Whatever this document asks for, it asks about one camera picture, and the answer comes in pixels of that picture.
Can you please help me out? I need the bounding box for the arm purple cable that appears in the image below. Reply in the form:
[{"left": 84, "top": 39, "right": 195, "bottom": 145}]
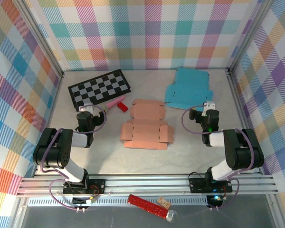
[
  {"left": 181, "top": 104, "right": 255, "bottom": 211},
  {"left": 39, "top": 104, "right": 107, "bottom": 211}
]

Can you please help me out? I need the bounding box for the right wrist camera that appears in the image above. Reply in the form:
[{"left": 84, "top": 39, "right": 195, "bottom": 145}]
[{"left": 202, "top": 100, "right": 216, "bottom": 117}]

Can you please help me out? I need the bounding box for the pink paper box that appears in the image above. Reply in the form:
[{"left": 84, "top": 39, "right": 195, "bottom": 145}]
[{"left": 119, "top": 99, "right": 175, "bottom": 151}]

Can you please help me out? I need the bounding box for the black controller board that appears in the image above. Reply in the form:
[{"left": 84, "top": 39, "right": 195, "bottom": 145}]
[
  {"left": 207, "top": 194, "right": 224, "bottom": 208},
  {"left": 72, "top": 196, "right": 96, "bottom": 208}
]

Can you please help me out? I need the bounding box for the red glitter toy microphone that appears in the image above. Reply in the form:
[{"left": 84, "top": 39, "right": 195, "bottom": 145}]
[{"left": 128, "top": 194, "right": 179, "bottom": 224}]

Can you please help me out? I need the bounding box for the black grey chessboard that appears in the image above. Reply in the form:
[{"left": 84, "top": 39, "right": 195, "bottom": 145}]
[{"left": 67, "top": 69, "right": 132, "bottom": 113}]

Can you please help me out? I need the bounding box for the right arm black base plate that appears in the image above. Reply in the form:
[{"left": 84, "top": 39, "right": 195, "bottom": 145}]
[{"left": 189, "top": 176, "right": 233, "bottom": 193}]

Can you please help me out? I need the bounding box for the slotted cable duct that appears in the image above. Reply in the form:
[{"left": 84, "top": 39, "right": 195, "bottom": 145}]
[{"left": 28, "top": 196, "right": 211, "bottom": 207}]

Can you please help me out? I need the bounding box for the pink toy microphone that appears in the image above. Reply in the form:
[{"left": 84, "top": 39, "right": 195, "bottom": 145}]
[{"left": 102, "top": 95, "right": 126, "bottom": 112}]

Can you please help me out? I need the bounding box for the aluminium mounting rail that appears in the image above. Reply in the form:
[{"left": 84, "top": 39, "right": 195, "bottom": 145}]
[{"left": 16, "top": 174, "right": 280, "bottom": 197}]

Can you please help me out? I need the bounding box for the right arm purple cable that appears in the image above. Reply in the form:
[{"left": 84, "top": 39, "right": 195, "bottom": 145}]
[{"left": 181, "top": 104, "right": 255, "bottom": 211}]

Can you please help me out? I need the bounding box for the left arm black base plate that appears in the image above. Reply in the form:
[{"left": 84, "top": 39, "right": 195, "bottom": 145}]
[{"left": 62, "top": 178, "right": 106, "bottom": 196}]

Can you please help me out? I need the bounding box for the red block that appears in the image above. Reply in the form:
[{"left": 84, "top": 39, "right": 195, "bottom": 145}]
[{"left": 117, "top": 101, "right": 129, "bottom": 113}]

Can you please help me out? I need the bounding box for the aluminium side rail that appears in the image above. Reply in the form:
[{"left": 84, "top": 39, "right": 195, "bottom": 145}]
[{"left": 225, "top": 68, "right": 264, "bottom": 176}]

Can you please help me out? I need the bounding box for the blue paper box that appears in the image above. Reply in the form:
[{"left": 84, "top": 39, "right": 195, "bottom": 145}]
[{"left": 164, "top": 67, "right": 214, "bottom": 111}]

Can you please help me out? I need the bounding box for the aluminium frame post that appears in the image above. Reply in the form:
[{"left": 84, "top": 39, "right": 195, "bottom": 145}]
[
  {"left": 227, "top": 0, "right": 274, "bottom": 73},
  {"left": 13, "top": 0, "right": 64, "bottom": 78}
]

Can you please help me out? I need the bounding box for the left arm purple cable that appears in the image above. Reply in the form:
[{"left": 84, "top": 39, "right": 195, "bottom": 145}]
[{"left": 39, "top": 104, "right": 107, "bottom": 211}]

